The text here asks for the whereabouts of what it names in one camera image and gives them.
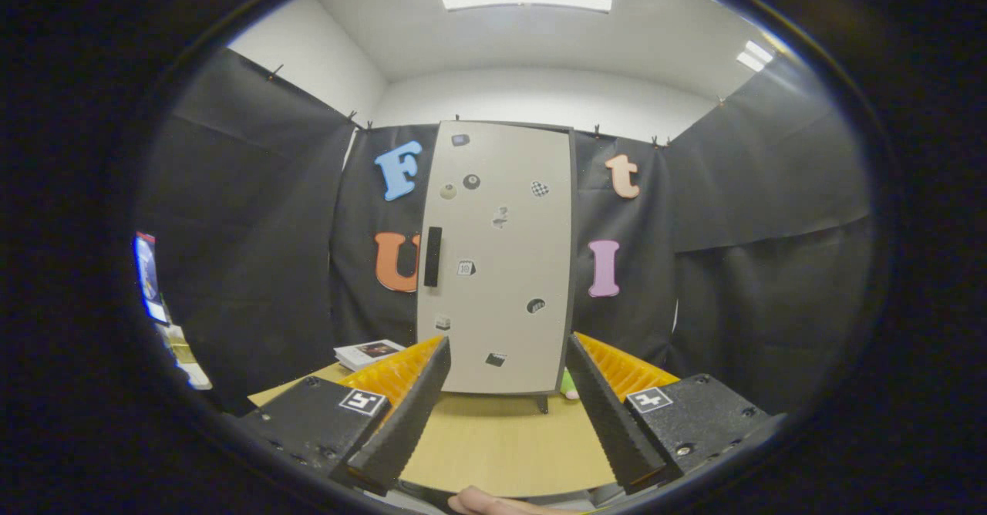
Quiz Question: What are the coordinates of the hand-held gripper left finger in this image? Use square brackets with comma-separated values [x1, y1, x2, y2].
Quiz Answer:
[239, 335, 452, 496]

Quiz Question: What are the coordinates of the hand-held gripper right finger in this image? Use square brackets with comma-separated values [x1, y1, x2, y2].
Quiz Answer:
[566, 332, 787, 495]

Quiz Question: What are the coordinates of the small ceiling light panel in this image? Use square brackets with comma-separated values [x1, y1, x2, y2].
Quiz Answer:
[735, 39, 775, 73]

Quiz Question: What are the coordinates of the grey shoe cabinet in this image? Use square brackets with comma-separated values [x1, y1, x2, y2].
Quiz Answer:
[416, 119, 579, 416]

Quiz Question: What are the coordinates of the black door handle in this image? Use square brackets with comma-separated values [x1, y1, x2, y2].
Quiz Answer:
[423, 227, 443, 288]

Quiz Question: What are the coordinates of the blue wall poster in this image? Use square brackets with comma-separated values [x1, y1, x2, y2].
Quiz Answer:
[134, 231, 170, 325]

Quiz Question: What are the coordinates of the cluttered white side shelf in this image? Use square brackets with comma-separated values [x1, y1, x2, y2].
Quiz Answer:
[158, 322, 213, 391]

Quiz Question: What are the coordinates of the beige shoe cabinet door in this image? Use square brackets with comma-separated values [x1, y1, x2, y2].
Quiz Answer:
[416, 120, 575, 395]

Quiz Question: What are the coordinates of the black backdrop cloth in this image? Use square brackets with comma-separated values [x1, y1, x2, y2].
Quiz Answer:
[135, 46, 876, 416]

